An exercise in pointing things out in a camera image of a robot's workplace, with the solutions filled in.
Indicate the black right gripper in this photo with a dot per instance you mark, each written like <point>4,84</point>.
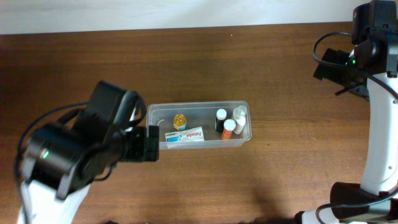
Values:
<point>325,66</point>

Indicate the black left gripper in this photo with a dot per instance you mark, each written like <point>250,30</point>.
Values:
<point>152,143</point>

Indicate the gold lid balm jar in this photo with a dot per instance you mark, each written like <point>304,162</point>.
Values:
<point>180,122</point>

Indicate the white blue Panadol box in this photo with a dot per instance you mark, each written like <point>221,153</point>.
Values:
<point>182,138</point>

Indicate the dark bottle white cap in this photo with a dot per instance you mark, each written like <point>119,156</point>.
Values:
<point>220,119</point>

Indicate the orange Redoxon tablet tube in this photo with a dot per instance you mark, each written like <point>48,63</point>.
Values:
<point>229,127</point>

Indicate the white calamine lotion bottle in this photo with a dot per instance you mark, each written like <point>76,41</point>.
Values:
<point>239,116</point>

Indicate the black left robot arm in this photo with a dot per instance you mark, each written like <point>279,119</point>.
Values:
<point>56,163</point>

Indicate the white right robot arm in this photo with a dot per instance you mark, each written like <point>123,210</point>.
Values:
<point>368,71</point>

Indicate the clear plastic container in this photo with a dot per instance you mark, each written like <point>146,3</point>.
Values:
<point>198,114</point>

